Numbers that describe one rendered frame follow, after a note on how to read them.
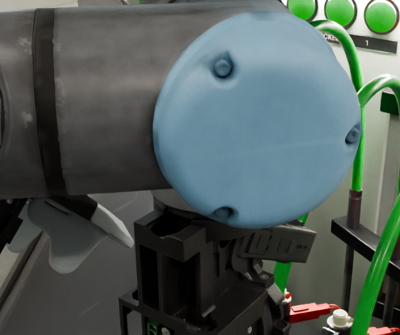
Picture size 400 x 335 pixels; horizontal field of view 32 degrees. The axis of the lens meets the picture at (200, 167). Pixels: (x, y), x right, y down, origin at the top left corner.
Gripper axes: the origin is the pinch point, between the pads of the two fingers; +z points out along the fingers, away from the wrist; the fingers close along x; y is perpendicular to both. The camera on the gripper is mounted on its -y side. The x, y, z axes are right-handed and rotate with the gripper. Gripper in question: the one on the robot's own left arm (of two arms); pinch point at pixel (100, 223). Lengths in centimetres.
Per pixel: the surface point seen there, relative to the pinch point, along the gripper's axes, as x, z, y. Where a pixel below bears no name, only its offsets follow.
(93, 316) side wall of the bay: -39, 32, 7
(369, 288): 15.3, 17.2, -5.2
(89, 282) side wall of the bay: -37.4, 27.5, 2.7
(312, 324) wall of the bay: -26, 65, -9
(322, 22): 0.6, 12.4, -30.7
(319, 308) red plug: -4.1, 36.9, -6.1
